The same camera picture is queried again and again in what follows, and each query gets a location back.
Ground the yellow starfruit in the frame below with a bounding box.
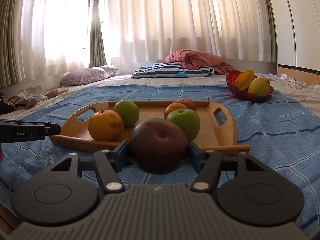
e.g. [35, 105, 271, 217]
[234, 70, 255, 90]

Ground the white clothes pile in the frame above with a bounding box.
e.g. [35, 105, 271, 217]
[269, 73, 319, 95]

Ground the large green apple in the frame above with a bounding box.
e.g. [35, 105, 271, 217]
[113, 100, 139, 127]

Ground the yellow mango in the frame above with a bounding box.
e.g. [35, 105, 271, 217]
[248, 77, 270, 96]

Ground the green drape curtain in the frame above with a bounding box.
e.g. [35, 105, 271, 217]
[265, 0, 278, 63]
[89, 0, 107, 67]

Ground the small green apple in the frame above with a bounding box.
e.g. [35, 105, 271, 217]
[166, 108, 201, 141]

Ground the purple pillow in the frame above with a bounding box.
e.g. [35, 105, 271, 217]
[60, 67, 118, 87]

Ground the white sheer curtain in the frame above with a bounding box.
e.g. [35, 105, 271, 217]
[17, 0, 271, 81]

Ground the right green drape curtain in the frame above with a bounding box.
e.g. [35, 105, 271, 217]
[265, 0, 278, 63]

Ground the white wardrobe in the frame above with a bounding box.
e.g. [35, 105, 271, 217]
[270, 0, 319, 71]

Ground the blue striped pillow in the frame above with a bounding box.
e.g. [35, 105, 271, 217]
[131, 62, 214, 79]

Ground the orange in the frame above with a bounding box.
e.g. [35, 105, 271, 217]
[88, 110, 124, 142]
[164, 102, 187, 119]

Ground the red tomato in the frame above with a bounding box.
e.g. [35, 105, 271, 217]
[176, 99, 196, 111]

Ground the red glass fruit bowl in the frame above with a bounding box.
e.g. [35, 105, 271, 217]
[226, 70, 274, 103]

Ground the person's left hand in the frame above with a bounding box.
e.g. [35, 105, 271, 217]
[0, 148, 4, 162]

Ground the clothes pile at left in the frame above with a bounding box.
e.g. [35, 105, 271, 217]
[1, 85, 68, 115]

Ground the blue checkered cloth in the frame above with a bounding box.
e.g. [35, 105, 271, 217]
[1, 85, 319, 234]

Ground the dark purple plum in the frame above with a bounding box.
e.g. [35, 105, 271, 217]
[127, 119, 189, 175]

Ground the wooden serving tray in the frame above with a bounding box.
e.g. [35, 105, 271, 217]
[49, 101, 251, 156]

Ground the pink blanket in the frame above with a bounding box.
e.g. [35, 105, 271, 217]
[165, 49, 235, 74]

